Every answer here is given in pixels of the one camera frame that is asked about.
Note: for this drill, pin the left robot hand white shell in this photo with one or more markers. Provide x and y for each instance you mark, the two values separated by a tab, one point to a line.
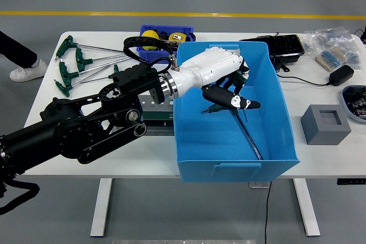
211	67

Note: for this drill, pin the grey green wrench stand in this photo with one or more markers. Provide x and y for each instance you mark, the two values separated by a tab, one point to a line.
157	115

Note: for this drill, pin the dark metal tool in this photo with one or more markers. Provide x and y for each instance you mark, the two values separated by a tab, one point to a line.
171	47

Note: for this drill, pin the large light blue box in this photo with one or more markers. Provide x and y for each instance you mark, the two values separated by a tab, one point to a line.
214	141

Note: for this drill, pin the yellow tape measure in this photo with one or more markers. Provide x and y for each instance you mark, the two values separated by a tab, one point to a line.
177	37

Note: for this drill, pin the small dark blue bin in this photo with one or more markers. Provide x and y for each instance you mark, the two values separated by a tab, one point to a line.
183	28

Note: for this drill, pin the dark round object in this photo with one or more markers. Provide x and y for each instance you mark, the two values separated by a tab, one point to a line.
163	35

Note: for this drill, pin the yellow ball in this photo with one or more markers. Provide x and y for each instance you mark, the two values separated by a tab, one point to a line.
150	34

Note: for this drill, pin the black plastic tray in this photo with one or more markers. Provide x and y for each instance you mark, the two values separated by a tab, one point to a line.
286	45

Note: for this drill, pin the small clear parts bag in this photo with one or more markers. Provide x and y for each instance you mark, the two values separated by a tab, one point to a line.
310	47

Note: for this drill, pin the tan blue resistor strip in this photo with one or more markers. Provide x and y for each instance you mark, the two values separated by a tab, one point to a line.
328	59

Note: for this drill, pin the grey cube with recess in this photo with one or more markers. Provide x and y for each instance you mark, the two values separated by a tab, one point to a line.
314	129

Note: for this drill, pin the clear plastic parts bag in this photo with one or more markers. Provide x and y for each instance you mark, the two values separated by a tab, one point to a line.
328	35

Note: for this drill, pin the black power adapter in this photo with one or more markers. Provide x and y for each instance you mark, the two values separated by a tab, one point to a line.
341	75

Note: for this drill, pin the clear bag with blue parts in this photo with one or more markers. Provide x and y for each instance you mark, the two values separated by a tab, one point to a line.
353	55

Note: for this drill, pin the grey blue bowl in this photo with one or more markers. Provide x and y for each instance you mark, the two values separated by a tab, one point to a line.
347	109

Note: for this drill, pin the black electronics modules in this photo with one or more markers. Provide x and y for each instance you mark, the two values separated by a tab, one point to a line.
358	102

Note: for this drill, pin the white table leg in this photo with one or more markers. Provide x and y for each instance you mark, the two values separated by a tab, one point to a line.
101	207
307	207

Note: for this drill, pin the black table control panel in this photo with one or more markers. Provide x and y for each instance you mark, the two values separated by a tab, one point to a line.
351	181

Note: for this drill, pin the person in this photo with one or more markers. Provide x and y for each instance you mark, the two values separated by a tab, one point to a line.
17	52

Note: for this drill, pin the silver under-table bracket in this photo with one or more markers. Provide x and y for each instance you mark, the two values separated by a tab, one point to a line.
257	184

